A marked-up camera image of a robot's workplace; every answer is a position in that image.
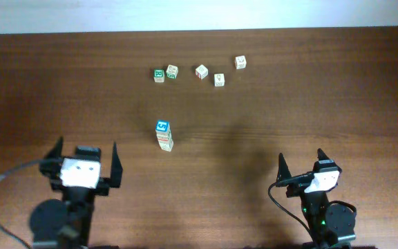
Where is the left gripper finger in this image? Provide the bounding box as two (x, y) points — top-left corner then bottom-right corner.
(110, 142), (123, 188)
(44, 136), (64, 163)

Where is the wooden J block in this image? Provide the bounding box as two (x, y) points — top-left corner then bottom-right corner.
(155, 120), (170, 133)

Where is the red A letter block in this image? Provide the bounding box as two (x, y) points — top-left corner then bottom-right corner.
(158, 140), (173, 147)

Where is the wooden block with drawing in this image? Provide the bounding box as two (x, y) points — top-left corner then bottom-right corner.
(159, 143), (173, 151)

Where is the red E letter block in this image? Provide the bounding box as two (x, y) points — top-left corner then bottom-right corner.
(156, 131), (172, 138)

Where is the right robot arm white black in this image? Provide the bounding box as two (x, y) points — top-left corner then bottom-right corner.
(270, 149), (357, 248)

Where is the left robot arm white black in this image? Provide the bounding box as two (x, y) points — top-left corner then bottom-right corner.
(29, 138), (123, 248)

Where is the green R letter block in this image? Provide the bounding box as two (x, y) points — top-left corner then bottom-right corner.
(153, 69), (165, 83)

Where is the wooden block bulb drawing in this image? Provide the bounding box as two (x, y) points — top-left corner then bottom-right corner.
(214, 73), (225, 87)

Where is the green edged wooden block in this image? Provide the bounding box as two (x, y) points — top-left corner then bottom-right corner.
(166, 64), (179, 79)

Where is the wooden block far right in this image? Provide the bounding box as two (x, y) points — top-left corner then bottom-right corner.
(234, 55), (247, 69)

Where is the wooden block circle drawing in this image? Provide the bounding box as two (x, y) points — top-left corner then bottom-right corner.
(195, 64), (209, 80)

